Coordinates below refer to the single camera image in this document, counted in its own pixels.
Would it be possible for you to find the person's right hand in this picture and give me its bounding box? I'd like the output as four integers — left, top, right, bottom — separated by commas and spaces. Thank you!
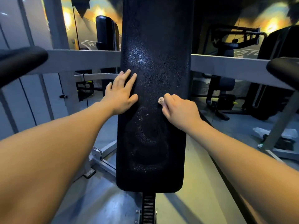
161, 93, 203, 134

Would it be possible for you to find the person's left hand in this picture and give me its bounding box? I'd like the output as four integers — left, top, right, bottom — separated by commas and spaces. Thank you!
100, 69, 139, 116

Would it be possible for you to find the black padded backrest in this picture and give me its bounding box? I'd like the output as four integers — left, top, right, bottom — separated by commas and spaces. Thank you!
116, 0, 195, 194

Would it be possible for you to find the person's right forearm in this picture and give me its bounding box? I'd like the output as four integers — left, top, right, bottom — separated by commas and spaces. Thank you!
187, 120, 299, 224

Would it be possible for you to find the person's left forearm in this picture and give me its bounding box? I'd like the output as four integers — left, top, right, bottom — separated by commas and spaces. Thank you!
0, 101, 115, 224

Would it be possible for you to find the black seated gym machine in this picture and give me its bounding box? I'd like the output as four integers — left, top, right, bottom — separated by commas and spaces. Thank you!
75, 70, 95, 102

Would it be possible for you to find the black pillar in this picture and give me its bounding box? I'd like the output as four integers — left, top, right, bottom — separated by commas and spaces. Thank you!
96, 16, 121, 96

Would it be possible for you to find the chrome guide rod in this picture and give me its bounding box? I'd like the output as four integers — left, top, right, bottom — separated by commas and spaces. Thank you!
17, 0, 55, 120
0, 91, 19, 134

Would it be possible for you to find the white cloth bundle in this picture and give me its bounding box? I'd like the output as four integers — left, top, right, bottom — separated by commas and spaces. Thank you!
253, 127, 298, 139

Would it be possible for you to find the black steel cable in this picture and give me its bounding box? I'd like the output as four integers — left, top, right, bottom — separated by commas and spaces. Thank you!
18, 78, 37, 126
83, 73, 89, 108

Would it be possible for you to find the brown partition base rail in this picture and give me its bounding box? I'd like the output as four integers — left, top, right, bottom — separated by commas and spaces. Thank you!
201, 112, 257, 224

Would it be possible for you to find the black notched adjustment post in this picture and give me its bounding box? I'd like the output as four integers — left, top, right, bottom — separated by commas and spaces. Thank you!
141, 193, 156, 224

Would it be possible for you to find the black foam grip handle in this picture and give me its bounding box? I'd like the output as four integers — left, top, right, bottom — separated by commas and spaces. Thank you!
0, 46, 49, 88
266, 57, 299, 91

